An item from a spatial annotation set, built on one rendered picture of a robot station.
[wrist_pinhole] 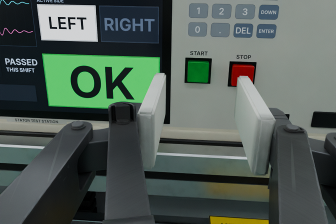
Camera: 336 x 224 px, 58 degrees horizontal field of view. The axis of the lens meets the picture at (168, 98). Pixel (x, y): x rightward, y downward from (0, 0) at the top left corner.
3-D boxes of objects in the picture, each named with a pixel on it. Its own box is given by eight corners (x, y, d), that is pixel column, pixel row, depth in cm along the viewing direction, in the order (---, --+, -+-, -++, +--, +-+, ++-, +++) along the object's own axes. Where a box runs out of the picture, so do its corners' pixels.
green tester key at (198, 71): (208, 83, 26) (209, 62, 26) (187, 82, 26) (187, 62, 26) (207, 79, 27) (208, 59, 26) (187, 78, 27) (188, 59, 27)
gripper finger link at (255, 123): (259, 118, 13) (276, 119, 13) (237, 75, 20) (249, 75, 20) (251, 176, 14) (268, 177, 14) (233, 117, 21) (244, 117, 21)
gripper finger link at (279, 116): (284, 153, 12) (363, 157, 12) (258, 106, 17) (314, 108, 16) (278, 185, 12) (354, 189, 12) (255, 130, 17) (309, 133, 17)
